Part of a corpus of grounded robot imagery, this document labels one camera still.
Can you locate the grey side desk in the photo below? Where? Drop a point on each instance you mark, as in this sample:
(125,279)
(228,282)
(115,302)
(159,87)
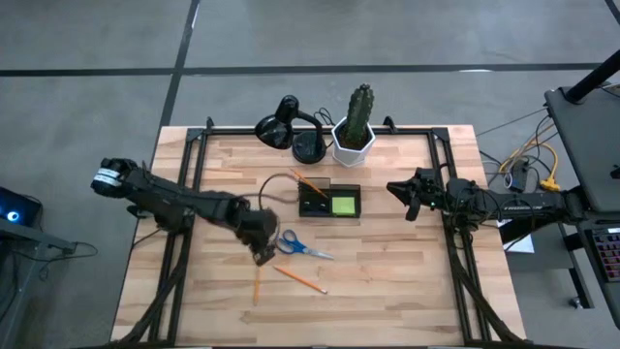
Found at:
(591,145)

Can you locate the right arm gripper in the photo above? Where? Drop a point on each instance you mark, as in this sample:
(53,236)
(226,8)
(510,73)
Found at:
(428,194)

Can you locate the blue-lit black device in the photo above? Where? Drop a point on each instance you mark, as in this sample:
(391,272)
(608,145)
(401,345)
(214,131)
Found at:
(24,206)

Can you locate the green sticky note pad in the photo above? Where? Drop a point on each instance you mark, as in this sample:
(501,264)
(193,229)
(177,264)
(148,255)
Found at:
(344,206)

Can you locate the black aluminium table frame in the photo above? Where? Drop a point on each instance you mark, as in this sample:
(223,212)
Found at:
(412,131)

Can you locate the black mesh desk organizer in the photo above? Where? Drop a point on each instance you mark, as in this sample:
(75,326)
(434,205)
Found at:
(302,199)

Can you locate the white paper sheet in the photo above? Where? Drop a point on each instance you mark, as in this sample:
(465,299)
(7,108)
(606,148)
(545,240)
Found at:
(520,244)

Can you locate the black diagonal beam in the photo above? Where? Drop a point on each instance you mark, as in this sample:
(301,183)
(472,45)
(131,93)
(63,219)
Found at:
(511,235)

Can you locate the black power strip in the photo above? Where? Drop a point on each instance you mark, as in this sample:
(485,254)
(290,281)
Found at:
(520,177)

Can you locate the backlit keyboard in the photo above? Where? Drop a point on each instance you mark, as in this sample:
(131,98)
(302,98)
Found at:
(608,252)

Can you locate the grey equipment stand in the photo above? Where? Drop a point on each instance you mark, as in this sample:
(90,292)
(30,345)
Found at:
(19,271)

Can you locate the green cactus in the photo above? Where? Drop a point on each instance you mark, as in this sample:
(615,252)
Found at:
(359,111)

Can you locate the orange pencil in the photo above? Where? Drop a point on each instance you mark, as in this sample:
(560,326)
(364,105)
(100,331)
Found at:
(300,279)
(257,288)
(310,184)

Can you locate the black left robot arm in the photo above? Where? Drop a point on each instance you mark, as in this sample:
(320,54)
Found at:
(164,201)

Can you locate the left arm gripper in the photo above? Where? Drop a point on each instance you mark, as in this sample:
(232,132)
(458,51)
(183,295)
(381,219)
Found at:
(257,228)

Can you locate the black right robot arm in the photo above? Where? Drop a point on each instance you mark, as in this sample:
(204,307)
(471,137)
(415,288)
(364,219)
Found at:
(523,208)

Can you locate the black slanted pole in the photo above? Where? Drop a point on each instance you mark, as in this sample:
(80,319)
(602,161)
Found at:
(593,77)

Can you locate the black gooseneck desk lamp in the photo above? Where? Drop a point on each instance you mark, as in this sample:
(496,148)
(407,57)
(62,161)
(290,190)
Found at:
(273,131)

